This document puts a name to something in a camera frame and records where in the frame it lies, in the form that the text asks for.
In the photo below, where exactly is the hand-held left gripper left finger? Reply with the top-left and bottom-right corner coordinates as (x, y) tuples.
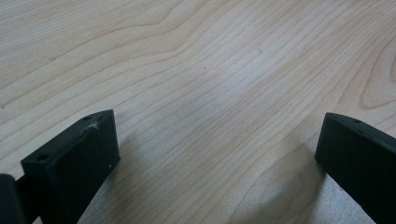
(16, 109), (121, 224)

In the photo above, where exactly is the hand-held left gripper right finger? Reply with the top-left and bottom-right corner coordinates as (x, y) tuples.
(314, 112), (396, 224)

